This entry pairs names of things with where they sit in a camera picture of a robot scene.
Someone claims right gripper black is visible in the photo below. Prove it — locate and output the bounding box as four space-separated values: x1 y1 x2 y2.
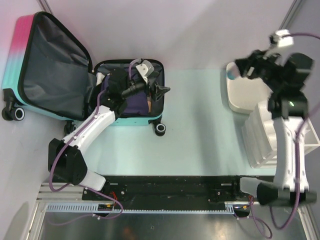
234 46 285 91

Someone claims pink and teal children's suitcase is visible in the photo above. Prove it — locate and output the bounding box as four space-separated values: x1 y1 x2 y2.
1 11 166 136

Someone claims pink teal gradient bottle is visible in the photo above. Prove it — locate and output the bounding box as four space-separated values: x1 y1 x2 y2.
226 65 241 80

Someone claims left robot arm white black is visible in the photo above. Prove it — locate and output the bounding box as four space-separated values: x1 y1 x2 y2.
48 64 170 200

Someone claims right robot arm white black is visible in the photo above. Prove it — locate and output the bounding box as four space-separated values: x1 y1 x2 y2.
230 50 318 207

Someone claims dark purple folded garment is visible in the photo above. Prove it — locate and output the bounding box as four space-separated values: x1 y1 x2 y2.
101 73 149 118

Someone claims cream plastic basin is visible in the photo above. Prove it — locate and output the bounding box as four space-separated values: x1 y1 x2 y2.
226 76 272 114

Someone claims white cloth item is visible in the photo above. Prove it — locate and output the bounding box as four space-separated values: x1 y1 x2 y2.
96 72 107 85

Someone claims white divided organizer tray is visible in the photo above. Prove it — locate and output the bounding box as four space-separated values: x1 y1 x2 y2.
241 101 320 169

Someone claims aluminium extrusion crossbar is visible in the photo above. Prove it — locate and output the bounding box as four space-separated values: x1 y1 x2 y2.
36 182 84 202

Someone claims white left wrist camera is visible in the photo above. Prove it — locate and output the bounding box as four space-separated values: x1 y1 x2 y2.
135 59 159 83

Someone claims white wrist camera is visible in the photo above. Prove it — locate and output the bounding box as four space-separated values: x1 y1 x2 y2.
263 29 294 58
135 59 159 83

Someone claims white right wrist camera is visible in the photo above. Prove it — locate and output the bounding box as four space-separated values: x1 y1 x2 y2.
263 29 294 58

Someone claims right aluminium frame post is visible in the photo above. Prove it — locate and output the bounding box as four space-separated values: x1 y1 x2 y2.
278 0 305 30

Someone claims aluminium frame post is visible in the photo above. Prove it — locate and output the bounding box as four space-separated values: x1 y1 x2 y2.
278 0 305 30
37 0 54 15

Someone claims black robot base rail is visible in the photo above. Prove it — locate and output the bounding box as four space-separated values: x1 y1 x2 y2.
81 174 262 217

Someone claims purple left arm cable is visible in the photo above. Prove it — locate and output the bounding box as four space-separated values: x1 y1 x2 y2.
47 58 146 227

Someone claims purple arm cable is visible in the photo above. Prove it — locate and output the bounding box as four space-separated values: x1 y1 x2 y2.
249 32 320 238
47 58 146 227

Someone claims white slotted cable duct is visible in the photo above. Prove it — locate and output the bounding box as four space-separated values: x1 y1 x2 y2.
46 201 250 214

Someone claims left aluminium frame post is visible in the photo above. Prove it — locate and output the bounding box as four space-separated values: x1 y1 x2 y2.
37 0 54 15

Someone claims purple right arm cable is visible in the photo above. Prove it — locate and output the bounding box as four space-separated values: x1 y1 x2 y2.
249 32 320 238

